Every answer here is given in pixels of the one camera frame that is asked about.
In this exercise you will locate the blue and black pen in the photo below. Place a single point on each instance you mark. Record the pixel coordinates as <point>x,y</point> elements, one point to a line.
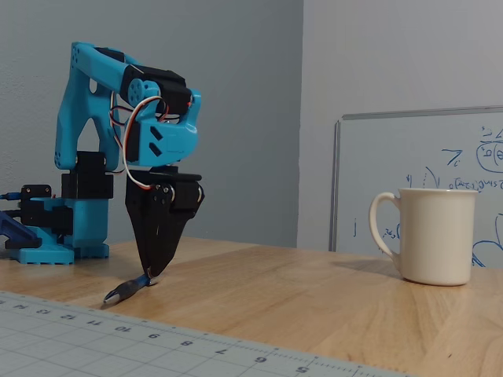
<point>125,290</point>

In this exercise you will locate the cream ceramic mug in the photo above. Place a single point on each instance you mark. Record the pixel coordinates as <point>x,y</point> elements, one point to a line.
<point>436,235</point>

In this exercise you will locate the dark blue table clamp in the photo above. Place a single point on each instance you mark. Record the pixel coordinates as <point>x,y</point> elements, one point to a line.
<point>17,233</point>

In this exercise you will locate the blue robot arm with base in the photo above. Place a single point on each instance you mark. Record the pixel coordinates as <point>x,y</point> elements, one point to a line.
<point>74,114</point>

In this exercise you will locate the grey gridded cutting mat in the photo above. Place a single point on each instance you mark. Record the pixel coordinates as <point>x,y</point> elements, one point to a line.
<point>78,341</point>

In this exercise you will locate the whiteboard with blue writing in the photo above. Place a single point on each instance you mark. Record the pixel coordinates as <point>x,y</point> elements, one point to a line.
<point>377,157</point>

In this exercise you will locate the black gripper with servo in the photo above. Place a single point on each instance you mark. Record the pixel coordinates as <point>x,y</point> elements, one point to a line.
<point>146,214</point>

